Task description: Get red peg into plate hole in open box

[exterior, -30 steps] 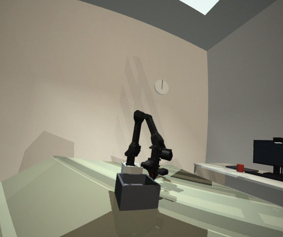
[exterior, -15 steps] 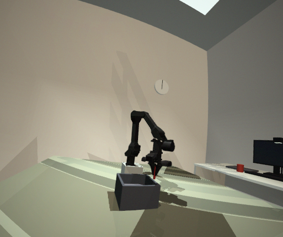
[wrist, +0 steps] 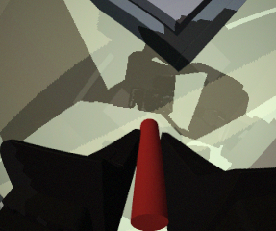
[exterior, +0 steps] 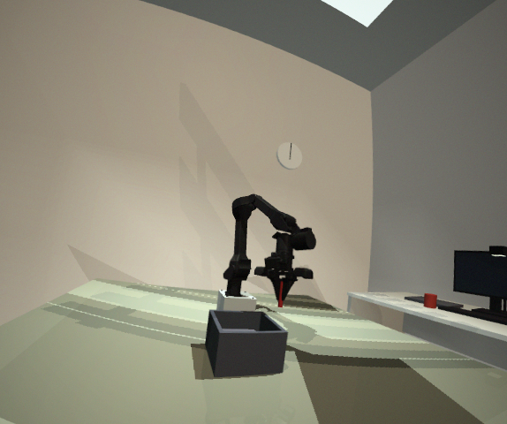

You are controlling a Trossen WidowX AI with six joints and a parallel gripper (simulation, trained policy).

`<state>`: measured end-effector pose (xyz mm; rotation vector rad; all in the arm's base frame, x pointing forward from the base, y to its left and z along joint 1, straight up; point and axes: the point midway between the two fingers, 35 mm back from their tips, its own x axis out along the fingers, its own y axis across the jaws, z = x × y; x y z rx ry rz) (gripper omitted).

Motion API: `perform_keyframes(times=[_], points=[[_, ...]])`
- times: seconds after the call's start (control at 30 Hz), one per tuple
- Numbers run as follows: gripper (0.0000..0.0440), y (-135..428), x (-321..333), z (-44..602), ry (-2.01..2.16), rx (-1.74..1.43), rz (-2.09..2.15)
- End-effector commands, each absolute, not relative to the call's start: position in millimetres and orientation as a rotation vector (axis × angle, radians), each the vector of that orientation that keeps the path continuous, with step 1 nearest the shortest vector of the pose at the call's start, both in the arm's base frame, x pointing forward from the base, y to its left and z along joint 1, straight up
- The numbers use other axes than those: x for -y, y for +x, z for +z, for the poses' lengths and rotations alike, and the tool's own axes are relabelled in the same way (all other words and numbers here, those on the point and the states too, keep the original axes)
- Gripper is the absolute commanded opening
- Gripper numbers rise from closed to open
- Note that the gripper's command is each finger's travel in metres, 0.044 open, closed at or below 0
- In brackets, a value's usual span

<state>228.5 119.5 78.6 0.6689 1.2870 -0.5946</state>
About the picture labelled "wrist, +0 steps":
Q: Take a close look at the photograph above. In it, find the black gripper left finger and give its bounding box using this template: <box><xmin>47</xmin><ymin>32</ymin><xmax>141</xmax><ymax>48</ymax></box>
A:
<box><xmin>0</xmin><ymin>130</ymin><xmax>140</xmax><ymax>231</ymax></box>

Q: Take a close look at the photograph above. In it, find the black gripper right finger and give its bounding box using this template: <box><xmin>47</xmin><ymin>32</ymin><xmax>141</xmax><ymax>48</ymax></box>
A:
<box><xmin>161</xmin><ymin>132</ymin><xmax>276</xmax><ymax>231</ymax></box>

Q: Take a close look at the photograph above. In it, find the red peg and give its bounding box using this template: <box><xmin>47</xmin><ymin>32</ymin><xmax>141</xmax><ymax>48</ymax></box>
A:
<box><xmin>130</xmin><ymin>119</ymin><xmax>168</xmax><ymax>231</ymax></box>

